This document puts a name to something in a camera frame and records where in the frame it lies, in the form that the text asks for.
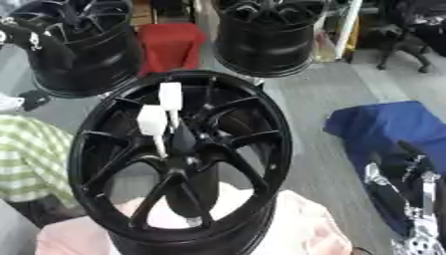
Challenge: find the blue cloth covered table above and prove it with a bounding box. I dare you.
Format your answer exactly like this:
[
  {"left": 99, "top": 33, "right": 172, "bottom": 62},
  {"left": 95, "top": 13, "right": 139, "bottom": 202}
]
[{"left": 322, "top": 101, "right": 446, "bottom": 237}]

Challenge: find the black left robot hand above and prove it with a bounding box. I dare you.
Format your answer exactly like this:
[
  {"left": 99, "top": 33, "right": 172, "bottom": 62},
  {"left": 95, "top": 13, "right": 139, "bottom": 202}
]
[{"left": 0, "top": 17, "right": 79, "bottom": 72}]

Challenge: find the black wheel rim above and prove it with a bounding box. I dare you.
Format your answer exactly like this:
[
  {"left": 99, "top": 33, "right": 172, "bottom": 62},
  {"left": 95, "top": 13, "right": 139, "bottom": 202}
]
[
  {"left": 210, "top": 0, "right": 332, "bottom": 80},
  {"left": 7, "top": 0, "right": 145, "bottom": 100}
]

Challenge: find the green checked cloth covered table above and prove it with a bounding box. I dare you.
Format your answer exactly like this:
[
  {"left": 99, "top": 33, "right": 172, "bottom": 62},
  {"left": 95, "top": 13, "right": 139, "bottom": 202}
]
[{"left": 0, "top": 114, "right": 81, "bottom": 209}]

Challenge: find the black chair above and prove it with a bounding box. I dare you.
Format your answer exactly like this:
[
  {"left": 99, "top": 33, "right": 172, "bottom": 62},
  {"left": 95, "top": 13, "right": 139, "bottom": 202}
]
[{"left": 362, "top": 0, "right": 446, "bottom": 75}]

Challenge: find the black spoked wheel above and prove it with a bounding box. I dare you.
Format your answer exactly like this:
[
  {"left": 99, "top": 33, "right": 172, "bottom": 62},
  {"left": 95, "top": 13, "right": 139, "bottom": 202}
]
[{"left": 66, "top": 69, "right": 295, "bottom": 255}]

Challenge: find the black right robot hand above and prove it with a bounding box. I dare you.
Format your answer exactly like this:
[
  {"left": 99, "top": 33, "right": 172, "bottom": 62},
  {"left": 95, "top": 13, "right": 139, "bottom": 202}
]
[{"left": 362, "top": 139, "right": 446, "bottom": 235}]

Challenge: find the white post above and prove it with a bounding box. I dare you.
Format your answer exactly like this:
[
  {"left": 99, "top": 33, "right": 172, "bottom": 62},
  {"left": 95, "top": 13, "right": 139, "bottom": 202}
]
[{"left": 333, "top": 0, "right": 366, "bottom": 61}]

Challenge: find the tan cardboard box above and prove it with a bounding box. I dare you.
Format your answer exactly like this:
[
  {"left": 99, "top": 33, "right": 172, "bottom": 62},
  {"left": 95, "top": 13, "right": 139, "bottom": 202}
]
[{"left": 130, "top": 0, "right": 157, "bottom": 27}]

